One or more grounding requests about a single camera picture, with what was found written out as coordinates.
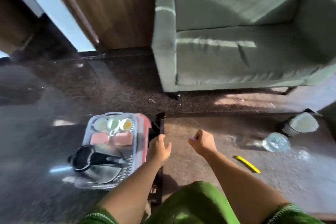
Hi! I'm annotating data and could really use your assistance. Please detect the white perforated plastic basket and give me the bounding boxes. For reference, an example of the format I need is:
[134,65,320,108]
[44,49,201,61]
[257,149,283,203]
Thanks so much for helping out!
[67,112,138,190]

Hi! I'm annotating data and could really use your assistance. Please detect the red plastic stool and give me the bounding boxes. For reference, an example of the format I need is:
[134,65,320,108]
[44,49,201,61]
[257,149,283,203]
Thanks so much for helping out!
[135,113,153,164]

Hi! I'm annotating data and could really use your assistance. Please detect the person's green garment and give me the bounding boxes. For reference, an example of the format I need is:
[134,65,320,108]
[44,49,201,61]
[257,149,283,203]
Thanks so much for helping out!
[78,181,326,224]

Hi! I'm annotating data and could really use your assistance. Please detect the brown wooden door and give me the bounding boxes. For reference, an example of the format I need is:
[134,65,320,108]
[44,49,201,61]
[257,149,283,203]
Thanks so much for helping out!
[39,0,158,51]
[0,0,40,55]

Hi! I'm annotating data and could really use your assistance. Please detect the clear glass tumbler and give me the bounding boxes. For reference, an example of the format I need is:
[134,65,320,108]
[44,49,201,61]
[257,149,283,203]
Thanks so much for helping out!
[262,132,291,153]

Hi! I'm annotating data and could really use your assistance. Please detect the person's left hand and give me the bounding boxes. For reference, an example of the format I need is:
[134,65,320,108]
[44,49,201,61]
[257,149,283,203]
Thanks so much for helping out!
[146,134,173,167]

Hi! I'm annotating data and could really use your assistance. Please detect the grey-green loveseat sofa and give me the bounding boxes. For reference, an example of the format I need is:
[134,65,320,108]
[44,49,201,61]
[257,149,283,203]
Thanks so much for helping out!
[152,0,336,93]

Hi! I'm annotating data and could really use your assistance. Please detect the white scalloped rim cup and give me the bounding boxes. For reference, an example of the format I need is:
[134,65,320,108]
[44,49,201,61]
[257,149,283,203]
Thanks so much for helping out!
[118,118,133,132]

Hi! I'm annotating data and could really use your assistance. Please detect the pink lidded box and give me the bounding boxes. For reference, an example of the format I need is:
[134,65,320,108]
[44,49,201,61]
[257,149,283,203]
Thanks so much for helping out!
[90,133,110,145]

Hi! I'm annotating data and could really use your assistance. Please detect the steel electric kettle black handle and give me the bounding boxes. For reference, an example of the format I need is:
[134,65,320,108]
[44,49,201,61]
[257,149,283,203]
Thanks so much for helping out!
[68,144,129,185]

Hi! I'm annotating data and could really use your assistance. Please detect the person's left forearm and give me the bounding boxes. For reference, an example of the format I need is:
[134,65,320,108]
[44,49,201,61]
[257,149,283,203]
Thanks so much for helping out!
[98,161,165,224]

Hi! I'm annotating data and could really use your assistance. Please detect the white handled teacup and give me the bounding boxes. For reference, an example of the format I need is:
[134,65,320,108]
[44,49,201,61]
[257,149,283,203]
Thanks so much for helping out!
[93,118,109,132]

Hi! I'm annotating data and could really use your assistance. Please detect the tall white mug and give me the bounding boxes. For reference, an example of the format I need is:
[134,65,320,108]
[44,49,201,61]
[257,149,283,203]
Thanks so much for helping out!
[107,117,121,137]

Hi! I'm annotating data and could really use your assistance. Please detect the yellow stick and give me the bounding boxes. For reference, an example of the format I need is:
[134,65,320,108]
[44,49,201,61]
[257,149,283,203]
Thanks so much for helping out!
[233,155,261,174]

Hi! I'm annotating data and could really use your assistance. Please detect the person's right hand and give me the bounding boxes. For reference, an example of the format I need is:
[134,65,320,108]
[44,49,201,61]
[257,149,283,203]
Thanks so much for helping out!
[188,129,218,156]

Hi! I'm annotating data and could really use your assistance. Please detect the person's right forearm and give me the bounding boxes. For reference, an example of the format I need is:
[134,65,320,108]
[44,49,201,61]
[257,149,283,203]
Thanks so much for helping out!
[207,150,289,224]

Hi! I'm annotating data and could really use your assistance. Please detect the dark wooden coffee table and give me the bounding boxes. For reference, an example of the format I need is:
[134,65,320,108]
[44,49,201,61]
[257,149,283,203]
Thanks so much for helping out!
[148,111,336,216]

